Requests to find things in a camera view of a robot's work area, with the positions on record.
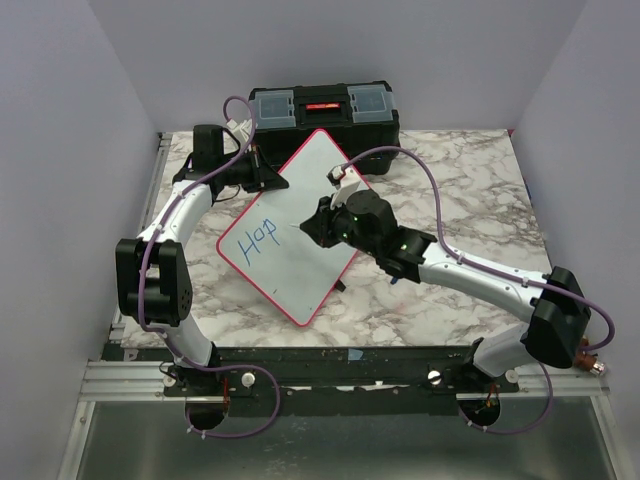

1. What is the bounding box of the black mounting rail base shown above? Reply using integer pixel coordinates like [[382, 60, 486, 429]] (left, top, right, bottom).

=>
[[101, 344, 518, 425]]

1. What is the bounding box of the pink-framed whiteboard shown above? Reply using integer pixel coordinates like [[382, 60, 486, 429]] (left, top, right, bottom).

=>
[[216, 129, 356, 327]]

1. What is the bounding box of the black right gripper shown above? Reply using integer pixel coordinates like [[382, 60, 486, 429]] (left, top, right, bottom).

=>
[[301, 193, 380, 259]]

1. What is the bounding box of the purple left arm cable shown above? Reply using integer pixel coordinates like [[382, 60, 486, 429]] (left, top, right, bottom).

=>
[[137, 96, 282, 441]]

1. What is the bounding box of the copper brass fitting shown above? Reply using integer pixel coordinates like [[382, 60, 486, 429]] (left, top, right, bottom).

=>
[[574, 351, 607, 376]]

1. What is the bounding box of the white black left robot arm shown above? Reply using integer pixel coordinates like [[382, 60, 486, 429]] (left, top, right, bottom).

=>
[[115, 120, 289, 395]]

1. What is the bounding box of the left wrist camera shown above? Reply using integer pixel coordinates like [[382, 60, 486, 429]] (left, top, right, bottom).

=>
[[226, 119, 254, 144]]

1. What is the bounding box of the aluminium frame rail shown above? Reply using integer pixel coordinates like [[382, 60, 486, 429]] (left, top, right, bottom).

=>
[[109, 132, 174, 346]]

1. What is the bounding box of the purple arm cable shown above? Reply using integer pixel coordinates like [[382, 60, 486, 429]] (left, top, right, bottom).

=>
[[339, 147, 617, 436], [137, 96, 282, 441]]

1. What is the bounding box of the black plastic toolbox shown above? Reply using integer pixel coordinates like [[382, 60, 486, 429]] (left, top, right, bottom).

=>
[[249, 80, 400, 168]]

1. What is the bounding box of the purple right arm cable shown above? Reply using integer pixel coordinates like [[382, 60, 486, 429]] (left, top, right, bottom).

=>
[[339, 147, 617, 436]]

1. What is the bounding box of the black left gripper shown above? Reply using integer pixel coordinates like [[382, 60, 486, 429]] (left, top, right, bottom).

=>
[[218, 145, 289, 194]]

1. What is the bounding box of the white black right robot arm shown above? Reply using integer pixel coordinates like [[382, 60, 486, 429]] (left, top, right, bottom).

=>
[[300, 190, 591, 392]]

